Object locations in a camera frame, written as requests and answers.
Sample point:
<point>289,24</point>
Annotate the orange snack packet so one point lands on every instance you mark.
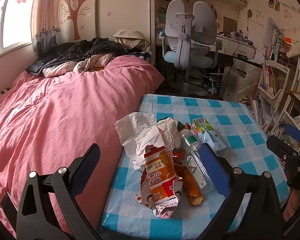
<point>158,172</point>

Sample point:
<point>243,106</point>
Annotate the window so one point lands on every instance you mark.
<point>15,17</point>

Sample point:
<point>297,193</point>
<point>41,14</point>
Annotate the blue checked tablecloth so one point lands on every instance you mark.
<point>240,132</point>

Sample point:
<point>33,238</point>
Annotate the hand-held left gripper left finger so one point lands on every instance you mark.
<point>88,163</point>

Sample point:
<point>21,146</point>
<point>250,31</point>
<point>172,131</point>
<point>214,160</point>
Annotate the black jacket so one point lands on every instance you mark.
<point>72,52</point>

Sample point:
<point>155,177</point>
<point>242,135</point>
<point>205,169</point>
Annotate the clear plastic bottle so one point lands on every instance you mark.
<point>196,160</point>

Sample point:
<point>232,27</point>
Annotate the pink duvet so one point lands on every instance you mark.
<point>60,120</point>

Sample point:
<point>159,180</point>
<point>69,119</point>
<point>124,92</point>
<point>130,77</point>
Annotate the pink printed curtain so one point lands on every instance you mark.
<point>46,17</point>

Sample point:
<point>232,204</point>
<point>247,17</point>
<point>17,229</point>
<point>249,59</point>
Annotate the large white paper towel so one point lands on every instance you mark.
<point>137,132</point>

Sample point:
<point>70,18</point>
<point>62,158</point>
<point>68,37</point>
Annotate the white plastic bag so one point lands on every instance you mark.
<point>168,132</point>

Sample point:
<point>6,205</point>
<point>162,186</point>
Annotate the beige quilt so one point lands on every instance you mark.
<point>72,67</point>

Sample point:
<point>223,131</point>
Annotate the dark blue checked pillow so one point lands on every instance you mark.
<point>141,55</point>

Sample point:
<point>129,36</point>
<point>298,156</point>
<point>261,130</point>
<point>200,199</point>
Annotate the orange food stick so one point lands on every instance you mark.
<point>191,187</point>

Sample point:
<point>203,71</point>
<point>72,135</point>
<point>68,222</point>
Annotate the orange peel piece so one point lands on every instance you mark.
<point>188,126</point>

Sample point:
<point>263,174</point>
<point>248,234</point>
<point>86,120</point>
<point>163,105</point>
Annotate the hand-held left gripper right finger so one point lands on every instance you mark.
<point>212,172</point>

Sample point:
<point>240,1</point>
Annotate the green and white drink carton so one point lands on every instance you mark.
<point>207,133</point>

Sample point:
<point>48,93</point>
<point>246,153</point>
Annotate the small white book rack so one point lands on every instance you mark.
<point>273,80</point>

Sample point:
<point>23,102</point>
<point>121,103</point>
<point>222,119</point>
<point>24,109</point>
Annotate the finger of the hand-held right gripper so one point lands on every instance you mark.
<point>294,133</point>
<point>281,146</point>

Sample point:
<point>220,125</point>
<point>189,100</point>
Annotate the large white book rack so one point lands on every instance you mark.
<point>298,97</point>

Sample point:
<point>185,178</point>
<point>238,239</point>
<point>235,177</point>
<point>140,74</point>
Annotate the white printer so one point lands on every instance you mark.
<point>247,67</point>

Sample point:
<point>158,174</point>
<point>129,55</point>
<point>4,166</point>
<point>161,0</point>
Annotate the dark green wrapper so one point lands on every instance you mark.
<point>181,125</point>

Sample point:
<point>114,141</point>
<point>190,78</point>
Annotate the beige pillow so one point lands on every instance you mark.
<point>131,37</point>

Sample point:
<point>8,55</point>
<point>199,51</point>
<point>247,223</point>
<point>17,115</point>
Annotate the grey and blue desk chair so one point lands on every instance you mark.
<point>187,42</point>

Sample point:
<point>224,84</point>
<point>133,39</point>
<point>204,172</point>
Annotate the white desk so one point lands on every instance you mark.
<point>236,45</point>

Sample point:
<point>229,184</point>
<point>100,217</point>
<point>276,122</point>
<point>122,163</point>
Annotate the pink tree wall decal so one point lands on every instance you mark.
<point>75,12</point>

